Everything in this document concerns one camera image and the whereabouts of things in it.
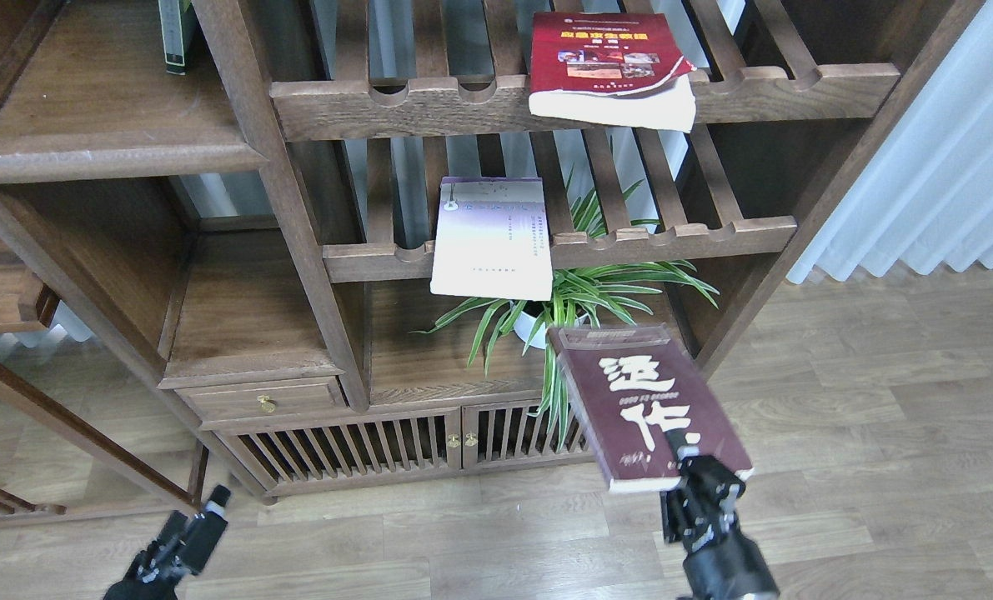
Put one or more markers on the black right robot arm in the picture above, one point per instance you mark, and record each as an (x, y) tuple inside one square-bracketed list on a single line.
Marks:
[(721, 562)]

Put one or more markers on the red paperback book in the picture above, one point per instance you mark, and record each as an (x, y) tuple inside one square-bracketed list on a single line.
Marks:
[(610, 68)]

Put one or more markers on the white curtain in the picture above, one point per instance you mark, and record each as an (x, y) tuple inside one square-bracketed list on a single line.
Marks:
[(926, 198)]

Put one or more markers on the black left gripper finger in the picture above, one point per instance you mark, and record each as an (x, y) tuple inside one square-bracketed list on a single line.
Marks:
[(202, 534)]

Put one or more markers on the white plant pot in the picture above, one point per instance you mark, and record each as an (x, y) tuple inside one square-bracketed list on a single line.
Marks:
[(536, 317)]

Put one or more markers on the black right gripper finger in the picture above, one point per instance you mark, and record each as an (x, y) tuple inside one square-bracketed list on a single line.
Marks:
[(673, 519), (705, 479)]

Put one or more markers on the white and purple book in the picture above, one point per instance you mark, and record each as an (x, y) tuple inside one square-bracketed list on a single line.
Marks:
[(492, 239)]

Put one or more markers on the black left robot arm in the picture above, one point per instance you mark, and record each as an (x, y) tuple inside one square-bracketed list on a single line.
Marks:
[(123, 590)]

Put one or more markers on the maroon book with white characters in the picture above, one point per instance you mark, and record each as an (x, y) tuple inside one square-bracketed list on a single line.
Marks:
[(629, 386)]

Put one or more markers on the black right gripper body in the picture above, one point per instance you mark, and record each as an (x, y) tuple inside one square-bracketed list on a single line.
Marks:
[(720, 560)]

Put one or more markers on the dark wooden bookshelf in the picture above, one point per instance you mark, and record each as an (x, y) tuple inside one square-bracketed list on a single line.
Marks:
[(264, 225)]

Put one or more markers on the green spider plant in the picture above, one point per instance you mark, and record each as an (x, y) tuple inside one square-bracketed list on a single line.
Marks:
[(610, 288)]

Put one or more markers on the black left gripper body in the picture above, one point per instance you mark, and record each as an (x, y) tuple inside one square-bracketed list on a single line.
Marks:
[(159, 565)]

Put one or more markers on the green upright book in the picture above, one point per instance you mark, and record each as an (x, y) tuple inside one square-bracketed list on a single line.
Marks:
[(179, 22)]

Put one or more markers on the brass drawer knob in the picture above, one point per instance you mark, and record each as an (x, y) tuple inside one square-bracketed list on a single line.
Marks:
[(266, 405)]

